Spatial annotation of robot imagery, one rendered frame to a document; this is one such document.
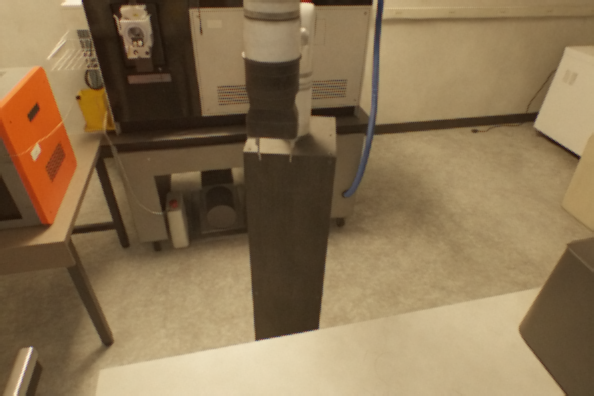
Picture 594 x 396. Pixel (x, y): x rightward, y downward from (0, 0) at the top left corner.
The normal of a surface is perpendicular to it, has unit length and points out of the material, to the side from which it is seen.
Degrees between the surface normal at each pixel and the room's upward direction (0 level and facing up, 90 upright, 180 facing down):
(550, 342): 90
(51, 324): 0
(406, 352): 0
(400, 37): 90
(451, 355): 0
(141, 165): 90
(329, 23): 90
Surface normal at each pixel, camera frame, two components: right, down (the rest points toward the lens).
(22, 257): 0.22, 0.58
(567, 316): -0.97, 0.11
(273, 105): -0.07, 0.70
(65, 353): 0.03, -0.80
